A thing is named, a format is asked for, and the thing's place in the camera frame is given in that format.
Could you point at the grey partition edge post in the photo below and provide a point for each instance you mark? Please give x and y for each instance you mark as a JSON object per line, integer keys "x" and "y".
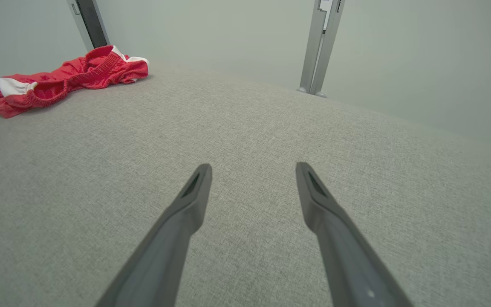
{"x": 94, "y": 21}

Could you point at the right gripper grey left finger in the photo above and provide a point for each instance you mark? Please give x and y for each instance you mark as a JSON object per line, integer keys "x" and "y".
{"x": 164, "y": 256}

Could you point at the red shorts white panels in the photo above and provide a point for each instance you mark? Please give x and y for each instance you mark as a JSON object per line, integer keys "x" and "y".
{"x": 79, "y": 74}

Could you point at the grey double partition post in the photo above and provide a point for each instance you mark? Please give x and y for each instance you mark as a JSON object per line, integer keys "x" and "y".
{"x": 316, "y": 47}

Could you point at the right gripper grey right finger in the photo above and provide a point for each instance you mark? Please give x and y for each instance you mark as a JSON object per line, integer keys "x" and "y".
{"x": 348, "y": 256}

